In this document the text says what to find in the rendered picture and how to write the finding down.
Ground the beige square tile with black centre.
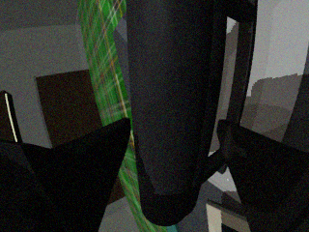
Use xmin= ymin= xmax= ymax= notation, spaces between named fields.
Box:
xmin=206 ymin=201 xmax=250 ymax=232

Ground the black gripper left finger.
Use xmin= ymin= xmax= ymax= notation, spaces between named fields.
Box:
xmin=0 ymin=119 xmax=131 ymax=232

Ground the teal small trowel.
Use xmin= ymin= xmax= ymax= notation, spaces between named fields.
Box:
xmin=166 ymin=224 xmax=181 ymax=232

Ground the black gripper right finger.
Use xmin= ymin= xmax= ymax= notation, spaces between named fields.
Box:
xmin=216 ymin=120 xmax=309 ymax=232

